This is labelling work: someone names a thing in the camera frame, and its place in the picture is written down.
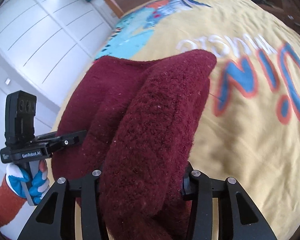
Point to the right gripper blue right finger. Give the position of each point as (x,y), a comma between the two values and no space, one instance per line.
(223,205)

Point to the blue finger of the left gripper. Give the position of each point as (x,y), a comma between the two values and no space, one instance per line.
(51,136)
(67,140)

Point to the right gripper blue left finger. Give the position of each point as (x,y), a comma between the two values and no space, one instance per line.
(69,210)

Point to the dark red knitted sweater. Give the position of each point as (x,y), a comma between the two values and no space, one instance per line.
(140,118)

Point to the left orange sleeved forearm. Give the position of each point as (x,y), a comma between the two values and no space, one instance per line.
(10,204)

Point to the left gloved hand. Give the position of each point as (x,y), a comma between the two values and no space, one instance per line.
(15,176)

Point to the yellow cartoon print bedspread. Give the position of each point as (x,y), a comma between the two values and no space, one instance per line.
(250,125)

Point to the white wardrobe with doors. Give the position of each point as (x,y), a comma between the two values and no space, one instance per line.
(44,47)

